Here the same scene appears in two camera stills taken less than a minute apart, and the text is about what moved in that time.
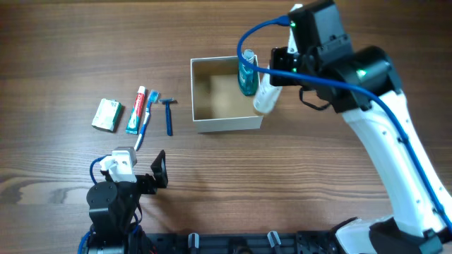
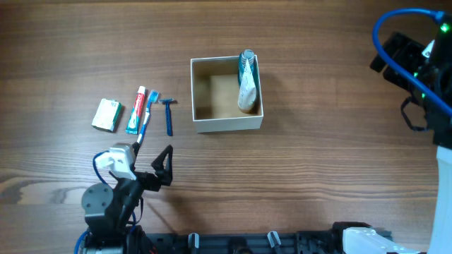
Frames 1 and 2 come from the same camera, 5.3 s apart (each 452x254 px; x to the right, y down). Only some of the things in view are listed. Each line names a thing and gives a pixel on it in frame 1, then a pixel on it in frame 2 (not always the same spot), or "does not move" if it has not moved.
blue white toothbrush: (153, 97) does not move
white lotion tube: (268, 95) to (248, 91)
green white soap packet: (107, 115) does not move
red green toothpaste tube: (133, 125) does not move
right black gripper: (280, 57) to (408, 49)
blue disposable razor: (169, 121) does not move
